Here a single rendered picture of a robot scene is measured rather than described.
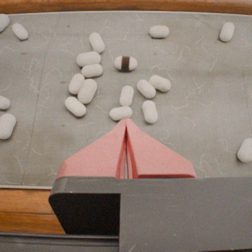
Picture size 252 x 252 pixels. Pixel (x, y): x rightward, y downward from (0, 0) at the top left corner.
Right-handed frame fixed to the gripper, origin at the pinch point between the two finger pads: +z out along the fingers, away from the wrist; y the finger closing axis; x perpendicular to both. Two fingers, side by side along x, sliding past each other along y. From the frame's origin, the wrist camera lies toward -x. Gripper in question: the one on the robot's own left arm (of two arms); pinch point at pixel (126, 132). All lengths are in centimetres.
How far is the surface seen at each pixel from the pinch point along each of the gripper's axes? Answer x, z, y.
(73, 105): 3.7, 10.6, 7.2
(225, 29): -5.0, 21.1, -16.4
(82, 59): -1.1, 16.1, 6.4
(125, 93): 2.6, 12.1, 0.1
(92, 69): 0.1, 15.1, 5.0
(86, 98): 3.0, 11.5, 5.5
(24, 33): -4.4, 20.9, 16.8
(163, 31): -4.4, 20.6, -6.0
